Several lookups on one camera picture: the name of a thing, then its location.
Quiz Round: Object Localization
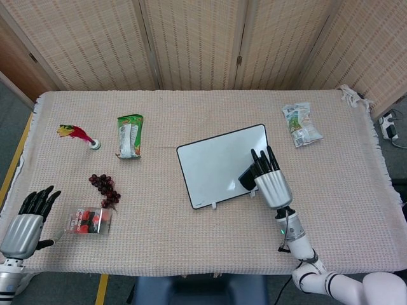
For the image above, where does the red yellow feather shuttlecock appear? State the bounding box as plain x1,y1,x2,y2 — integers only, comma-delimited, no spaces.
57,124,102,151

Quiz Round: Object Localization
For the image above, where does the woven bamboo folding screen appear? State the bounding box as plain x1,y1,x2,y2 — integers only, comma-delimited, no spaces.
0,0,407,121

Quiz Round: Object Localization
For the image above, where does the white power strip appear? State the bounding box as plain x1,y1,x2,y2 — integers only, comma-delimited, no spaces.
378,109,407,147

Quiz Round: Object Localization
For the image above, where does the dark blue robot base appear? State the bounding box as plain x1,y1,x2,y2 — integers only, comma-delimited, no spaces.
128,274,271,305

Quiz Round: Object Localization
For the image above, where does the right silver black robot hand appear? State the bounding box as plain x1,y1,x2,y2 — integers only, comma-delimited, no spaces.
250,146,294,210

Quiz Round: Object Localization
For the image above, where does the clear white green snack packet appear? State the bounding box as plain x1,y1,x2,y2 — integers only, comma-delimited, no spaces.
282,102,324,149

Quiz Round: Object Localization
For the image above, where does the white whiteboard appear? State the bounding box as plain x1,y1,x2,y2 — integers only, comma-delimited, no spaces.
176,123,268,210

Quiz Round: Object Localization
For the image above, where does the clear red candy packet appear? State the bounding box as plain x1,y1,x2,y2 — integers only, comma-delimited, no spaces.
64,207,114,238

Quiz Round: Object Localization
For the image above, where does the green white snack bag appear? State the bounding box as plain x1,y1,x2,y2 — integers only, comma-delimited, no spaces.
114,114,144,160

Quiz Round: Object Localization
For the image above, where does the dark red grape bunch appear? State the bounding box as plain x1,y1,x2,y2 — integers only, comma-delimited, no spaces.
88,173,122,213

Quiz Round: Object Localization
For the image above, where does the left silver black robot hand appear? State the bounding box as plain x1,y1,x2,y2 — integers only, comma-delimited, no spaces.
0,185,65,260

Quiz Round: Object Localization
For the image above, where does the black whiteboard eraser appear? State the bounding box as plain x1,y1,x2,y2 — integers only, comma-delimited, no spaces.
238,168,259,192

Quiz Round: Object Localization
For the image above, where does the white plastic board stand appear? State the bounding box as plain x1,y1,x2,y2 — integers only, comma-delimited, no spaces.
210,189,259,211

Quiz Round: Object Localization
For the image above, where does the beige woven tablecloth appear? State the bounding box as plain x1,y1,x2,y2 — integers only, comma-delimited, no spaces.
2,84,407,280

